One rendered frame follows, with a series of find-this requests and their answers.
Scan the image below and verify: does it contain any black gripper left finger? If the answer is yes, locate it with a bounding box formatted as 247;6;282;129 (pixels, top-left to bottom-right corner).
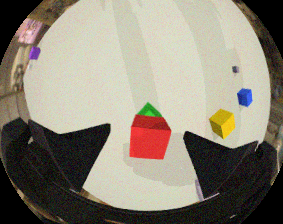
28;120;110;193

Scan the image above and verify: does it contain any blue block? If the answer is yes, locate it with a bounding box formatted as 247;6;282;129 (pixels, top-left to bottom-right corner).
237;88;253;107

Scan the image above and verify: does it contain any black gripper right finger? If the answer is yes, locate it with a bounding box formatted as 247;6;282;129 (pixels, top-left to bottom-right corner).
184;131;258;198

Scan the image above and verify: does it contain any red block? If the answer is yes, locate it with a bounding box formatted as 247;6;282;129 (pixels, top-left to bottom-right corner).
129;115;172;160

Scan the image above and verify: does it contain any yellow block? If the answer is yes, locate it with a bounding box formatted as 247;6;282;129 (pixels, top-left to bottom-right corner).
209;109;235;139

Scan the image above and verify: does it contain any purple cube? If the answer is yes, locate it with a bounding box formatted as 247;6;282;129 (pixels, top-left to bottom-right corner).
29;47;40;60

